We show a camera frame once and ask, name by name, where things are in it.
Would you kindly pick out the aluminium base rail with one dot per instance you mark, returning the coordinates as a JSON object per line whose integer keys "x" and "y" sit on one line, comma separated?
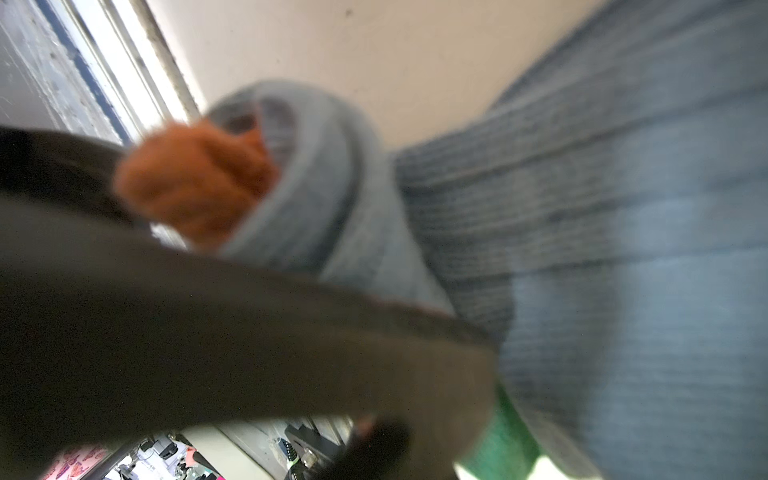
{"x": 98, "y": 68}

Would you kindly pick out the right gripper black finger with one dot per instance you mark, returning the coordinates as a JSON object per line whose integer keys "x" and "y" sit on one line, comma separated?
{"x": 219, "y": 275}

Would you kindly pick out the blue grey sock green toe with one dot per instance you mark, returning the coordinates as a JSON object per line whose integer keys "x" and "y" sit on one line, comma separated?
{"x": 605, "y": 223}

